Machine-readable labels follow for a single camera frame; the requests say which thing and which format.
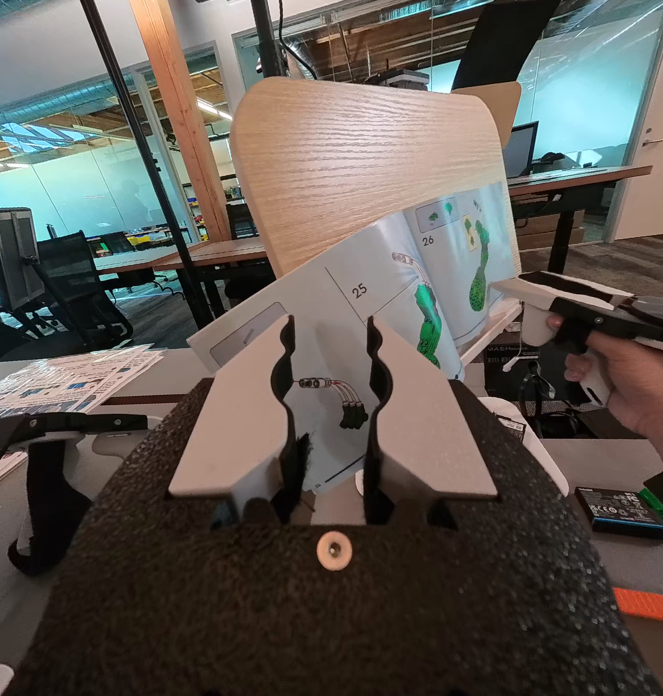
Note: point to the plastic sleeved paper sheets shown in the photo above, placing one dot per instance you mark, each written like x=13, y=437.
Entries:
x=65, y=380

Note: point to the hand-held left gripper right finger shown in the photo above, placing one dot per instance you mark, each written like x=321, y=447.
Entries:
x=434, y=435

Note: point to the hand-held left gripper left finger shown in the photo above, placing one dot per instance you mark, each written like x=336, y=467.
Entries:
x=228, y=435

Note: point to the person's right hand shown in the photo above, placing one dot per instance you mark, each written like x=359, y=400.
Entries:
x=641, y=391

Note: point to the wooden back chair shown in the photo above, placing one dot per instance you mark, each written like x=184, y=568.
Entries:
x=364, y=152
x=508, y=109

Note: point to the black battery pack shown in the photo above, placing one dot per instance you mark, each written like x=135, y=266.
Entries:
x=619, y=511

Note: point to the white door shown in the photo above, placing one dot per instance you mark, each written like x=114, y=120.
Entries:
x=655, y=163

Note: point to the black office chair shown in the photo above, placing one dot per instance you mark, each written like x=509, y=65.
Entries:
x=76, y=283

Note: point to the black cardboard box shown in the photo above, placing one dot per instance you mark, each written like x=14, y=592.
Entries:
x=505, y=375

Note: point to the wooden post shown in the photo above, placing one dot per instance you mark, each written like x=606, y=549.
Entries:
x=179, y=119

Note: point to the black flag panel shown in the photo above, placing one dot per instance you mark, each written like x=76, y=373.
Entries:
x=505, y=32

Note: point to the white desk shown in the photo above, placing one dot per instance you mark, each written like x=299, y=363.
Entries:
x=592, y=462

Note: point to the thin black pole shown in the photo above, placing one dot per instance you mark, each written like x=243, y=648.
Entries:
x=130, y=163

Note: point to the green brick piece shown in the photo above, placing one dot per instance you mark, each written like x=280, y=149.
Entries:
x=653, y=505

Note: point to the black and white grip device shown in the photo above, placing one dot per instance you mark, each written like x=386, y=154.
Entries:
x=43, y=489

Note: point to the computer monitor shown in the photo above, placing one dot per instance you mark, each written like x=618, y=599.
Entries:
x=10, y=255
x=519, y=147

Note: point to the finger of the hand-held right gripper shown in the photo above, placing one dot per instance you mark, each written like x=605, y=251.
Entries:
x=527, y=293
x=587, y=291

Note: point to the brick instruction booklet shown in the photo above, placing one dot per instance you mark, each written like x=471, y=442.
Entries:
x=337, y=304

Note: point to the black light stand pole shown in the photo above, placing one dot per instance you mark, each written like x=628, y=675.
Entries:
x=269, y=38

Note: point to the white labelled device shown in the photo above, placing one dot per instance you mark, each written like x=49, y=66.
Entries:
x=519, y=427

